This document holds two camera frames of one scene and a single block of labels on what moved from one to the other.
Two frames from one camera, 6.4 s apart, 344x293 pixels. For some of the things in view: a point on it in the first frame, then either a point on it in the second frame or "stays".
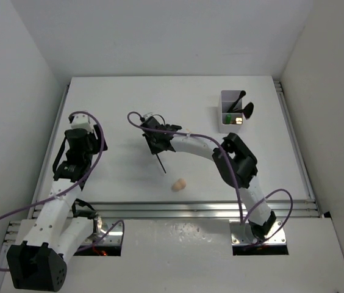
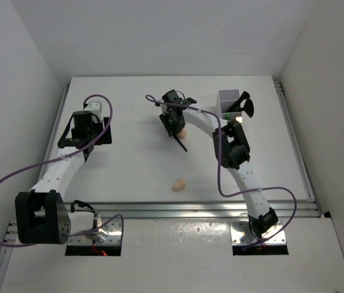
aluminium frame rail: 120,210 stays
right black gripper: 154,149 -> 172,130
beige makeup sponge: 179,185 stays
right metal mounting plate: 238,237 stays
